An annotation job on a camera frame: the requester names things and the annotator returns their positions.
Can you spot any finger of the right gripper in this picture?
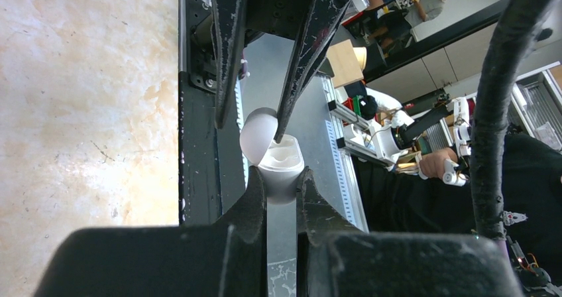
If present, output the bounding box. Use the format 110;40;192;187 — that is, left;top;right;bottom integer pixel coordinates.
274;0;351;143
212;0;248;129

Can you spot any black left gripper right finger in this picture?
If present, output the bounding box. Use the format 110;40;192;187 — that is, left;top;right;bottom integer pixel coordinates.
296;168;523;296

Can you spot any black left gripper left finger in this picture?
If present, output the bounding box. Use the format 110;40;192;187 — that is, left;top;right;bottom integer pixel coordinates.
35;166;268;296

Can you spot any white earbud charging case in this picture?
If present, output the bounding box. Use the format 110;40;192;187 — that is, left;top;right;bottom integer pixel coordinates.
239;107;305;205

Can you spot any person in black shirt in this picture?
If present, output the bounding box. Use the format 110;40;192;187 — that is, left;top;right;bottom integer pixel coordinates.
353;134;561;285

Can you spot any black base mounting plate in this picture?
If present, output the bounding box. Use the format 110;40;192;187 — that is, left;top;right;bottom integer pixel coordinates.
178;0;246;225

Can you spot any black sleeved cable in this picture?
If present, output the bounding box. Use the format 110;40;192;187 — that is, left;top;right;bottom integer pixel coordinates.
469;0;562;243

